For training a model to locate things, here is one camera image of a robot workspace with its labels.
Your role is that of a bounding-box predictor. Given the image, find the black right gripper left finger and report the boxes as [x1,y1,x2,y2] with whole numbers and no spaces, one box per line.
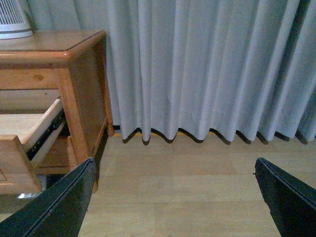
[0,158,96,237]

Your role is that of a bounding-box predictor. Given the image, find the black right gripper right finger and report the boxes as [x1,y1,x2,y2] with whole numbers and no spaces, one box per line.
[254,158,316,237]

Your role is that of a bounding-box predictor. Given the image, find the wooden drawer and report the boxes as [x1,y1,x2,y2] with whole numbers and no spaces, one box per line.
[0,98,66,194]

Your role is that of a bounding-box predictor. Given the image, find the wooden nightstand cabinet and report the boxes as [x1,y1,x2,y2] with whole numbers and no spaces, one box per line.
[0,31,113,190]

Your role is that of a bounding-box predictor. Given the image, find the grey pleated curtain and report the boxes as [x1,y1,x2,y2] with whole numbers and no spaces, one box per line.
[27,0,316,141]

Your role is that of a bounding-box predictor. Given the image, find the white slatted air purifier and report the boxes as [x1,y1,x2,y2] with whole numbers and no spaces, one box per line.
[0,0,33,40]

